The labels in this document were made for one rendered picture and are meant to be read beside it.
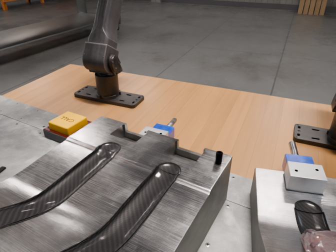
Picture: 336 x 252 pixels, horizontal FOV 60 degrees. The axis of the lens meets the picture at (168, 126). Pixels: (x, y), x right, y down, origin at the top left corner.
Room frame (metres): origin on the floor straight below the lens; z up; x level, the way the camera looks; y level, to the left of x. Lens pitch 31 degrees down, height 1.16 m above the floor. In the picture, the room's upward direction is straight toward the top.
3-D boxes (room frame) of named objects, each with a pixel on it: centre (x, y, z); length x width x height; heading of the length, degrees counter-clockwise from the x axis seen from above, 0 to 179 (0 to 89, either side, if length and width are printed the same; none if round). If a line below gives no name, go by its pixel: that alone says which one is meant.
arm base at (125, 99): (0.77, 0.17, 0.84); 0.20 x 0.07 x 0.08; 67
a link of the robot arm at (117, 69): (0.76, 0.17, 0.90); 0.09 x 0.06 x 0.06; 67
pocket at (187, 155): (0.37, -0.03, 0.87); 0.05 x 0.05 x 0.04; 60
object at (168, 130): (0.53, 0.01, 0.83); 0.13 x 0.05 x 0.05; 156
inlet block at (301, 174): (0.38, -0.21, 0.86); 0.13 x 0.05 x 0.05; 167
